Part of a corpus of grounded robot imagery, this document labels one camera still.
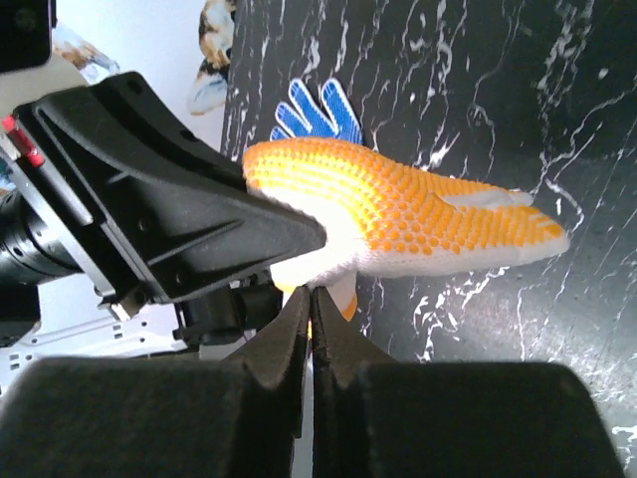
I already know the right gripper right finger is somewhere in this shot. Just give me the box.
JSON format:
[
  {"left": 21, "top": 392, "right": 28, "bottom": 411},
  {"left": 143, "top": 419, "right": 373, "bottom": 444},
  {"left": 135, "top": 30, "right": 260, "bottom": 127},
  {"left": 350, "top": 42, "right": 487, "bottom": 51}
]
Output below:
[{"left": 311, "top": 289, "right": 623, "bottom": 477}]

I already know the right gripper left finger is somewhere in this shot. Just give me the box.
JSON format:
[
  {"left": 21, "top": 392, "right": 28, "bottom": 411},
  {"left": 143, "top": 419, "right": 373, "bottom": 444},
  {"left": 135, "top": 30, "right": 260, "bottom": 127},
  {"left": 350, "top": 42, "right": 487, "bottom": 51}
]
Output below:
[{"left": 1, "top": 287, "right": 311, "bottom": 477}]

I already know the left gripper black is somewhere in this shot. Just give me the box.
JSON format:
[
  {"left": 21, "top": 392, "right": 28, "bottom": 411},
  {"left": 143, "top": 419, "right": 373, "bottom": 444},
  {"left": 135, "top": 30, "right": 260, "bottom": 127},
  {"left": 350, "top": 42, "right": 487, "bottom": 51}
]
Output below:
[{"left": 1, "top": 72, "right": 325, "bottom": 345}]

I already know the yellow coated glove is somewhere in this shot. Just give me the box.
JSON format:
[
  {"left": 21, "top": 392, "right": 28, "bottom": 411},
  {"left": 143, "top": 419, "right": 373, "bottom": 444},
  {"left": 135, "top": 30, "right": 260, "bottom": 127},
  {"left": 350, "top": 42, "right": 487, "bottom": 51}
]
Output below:
[{"left": 242, "top": 137, "right": 569, "bottom": 319}]

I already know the blue dotted glove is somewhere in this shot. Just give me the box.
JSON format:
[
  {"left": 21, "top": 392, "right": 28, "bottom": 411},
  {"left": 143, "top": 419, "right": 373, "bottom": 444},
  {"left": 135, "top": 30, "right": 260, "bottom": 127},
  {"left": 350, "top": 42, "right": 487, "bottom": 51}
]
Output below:
[{"left": 269, "top": 78, "right": 363, "bottom": 144}]

